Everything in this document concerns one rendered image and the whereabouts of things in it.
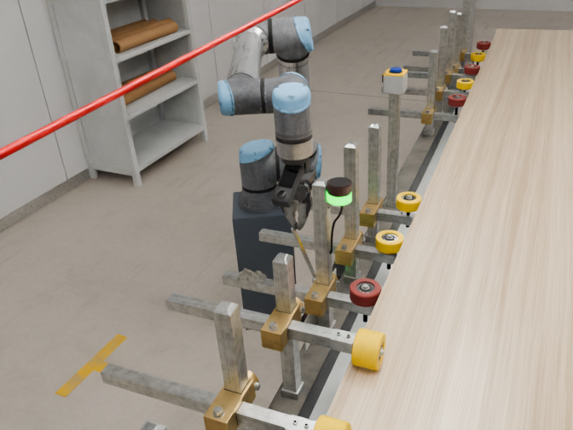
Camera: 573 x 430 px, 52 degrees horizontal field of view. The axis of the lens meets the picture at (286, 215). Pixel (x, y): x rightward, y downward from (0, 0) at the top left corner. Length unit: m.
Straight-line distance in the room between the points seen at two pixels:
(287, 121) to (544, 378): 0.78
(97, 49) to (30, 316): 1.73
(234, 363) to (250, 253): 1.46
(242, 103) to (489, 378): 0.85
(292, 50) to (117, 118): 2.24
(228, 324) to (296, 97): 0.57
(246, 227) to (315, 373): 1.04
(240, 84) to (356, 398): 0.80
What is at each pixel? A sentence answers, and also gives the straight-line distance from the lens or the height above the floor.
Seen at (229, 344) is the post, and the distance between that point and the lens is 1.09.
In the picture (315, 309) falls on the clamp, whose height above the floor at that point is 0.84.
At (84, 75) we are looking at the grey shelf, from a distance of 4.17.
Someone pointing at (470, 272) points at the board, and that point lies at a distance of 1.61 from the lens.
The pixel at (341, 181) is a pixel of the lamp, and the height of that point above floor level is 1.17.
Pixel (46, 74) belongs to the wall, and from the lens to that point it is 4.20.
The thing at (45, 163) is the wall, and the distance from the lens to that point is 4.25.
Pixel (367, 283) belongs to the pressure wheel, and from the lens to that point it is 1.53.
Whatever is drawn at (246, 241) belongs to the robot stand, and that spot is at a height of 0.49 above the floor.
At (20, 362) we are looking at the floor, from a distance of 2.99.
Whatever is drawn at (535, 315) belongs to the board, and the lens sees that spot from 1.50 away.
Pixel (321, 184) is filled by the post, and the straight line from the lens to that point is 1.43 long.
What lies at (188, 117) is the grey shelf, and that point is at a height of 0.18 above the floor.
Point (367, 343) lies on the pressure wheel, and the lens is 1.25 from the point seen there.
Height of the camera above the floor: 1.82
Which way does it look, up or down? 30 degrees down
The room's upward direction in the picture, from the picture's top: 4 degrees counter-clockwise
